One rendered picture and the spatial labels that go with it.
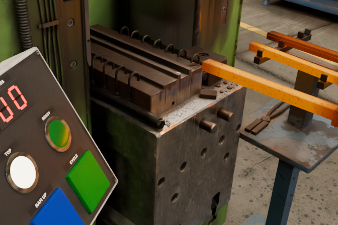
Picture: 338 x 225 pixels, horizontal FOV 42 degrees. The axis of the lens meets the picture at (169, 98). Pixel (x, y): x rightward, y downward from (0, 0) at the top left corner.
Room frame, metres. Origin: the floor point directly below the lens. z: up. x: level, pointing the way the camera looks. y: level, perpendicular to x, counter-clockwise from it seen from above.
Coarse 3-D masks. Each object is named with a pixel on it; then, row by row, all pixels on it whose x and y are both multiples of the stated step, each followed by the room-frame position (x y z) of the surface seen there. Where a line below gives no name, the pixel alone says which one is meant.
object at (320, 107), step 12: (216, 72) 0.92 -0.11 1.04; (228, 72) 0.90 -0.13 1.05; (240, 72) 0.90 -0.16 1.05; (240, 84) 0.88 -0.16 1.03; (252, 84) 0.86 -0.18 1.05; (264, 84) 0.84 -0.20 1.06; (276, 84) 0.85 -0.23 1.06; (276, 96) 0.82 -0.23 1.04; (288, 96) 0.81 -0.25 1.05; (300, 96) 0.80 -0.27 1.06; (312, 96) 0.80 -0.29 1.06; (312, 108) 0.77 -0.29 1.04; (324, 108) 0.76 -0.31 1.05; (336, 108) 0.74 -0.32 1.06; (336, 120) 0.73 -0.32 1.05
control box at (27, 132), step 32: (0, 64) 0.64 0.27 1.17; (32, 64) 0.62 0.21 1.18; (0, 96) 0.53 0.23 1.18; (32, 96) 0.58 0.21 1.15; (64, 96) 0.64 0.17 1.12; (0, 128) 0.49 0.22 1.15; (32, 128) 0.54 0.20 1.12; (0, 160) 0.46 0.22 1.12; (32, 160) 0.50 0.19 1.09; (64, 160) 0.55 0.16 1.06; (96, 160) 0.60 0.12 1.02; (0, 192) 0.43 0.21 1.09; (32, 192) 0.47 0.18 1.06; (64, 192) 0.51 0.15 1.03; (0, 224) 0.40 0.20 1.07
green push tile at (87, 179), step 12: (84, 156) 0.58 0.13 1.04; (72, 168) 0.55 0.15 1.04; (84, 168) 0.56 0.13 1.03; (96, 168) 0.58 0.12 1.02; (72, 180) 0.53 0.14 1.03; (84, 180) 0.55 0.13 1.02; (96, 180) 0.57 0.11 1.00; (108, 180) 0.59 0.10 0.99; (84, 192) 0.53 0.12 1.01; (96, 192) 0.55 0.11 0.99; (84, 204) 0.52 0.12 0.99; (96, 204) 0.53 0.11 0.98
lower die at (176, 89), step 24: (96, 24) 1.32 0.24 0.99; (96, 48) 1.14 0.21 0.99; (120, 48) 1.12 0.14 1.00; (144, 48) 1.15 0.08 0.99; (96, 72) 1.03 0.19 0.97; (120, 72) 1.02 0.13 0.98; (144, 72) 1.00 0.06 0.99; (168, 72) 1.00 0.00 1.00; (192, 72) 1.02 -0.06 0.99; (144, 96) 0.92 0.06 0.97; (168, 96) 0.95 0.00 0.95
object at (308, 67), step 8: (256, 48) 1.26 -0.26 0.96; (264, 48) 1.25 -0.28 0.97; (272, 48) 1.25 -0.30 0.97; (272, 56) 1.22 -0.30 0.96; (280, 56) 1.20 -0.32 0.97; (288, 56) 1.20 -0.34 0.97; (288, 64) 1.18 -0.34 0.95; (296, 64) 1.17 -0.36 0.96; (304, 64) 1.15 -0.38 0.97; (312, 64) 1.15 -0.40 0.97; (312, 72) 1.13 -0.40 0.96; (320, 72) 1.11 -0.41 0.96; (328, 72) 1.10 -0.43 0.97; (336, 72) 1.11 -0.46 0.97; (328, 80) 1.09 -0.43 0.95; (336, 80) 1.08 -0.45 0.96
